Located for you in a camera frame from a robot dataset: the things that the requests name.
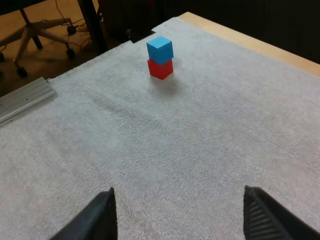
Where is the red cube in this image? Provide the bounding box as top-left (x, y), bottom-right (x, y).
top-left (147, 58), bottom-right (174, 81)

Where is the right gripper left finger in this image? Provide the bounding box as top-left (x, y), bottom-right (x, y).
top-left (49, 186), bottom-right (119, 240)

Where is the blue cube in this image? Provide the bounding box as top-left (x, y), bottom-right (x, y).
top-left (146, 35), bottom-right (174, 66)

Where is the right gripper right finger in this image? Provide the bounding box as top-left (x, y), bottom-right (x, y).
top-left (243, 185), bottom-right (320, 240)

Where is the ribbed aluminium rail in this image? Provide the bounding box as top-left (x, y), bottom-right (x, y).
top-left (0, 76), bottom-right (58, 126)

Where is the dark table clamp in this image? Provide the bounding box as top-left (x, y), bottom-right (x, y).
top-left (128, 28), bottom-right (156, 44)

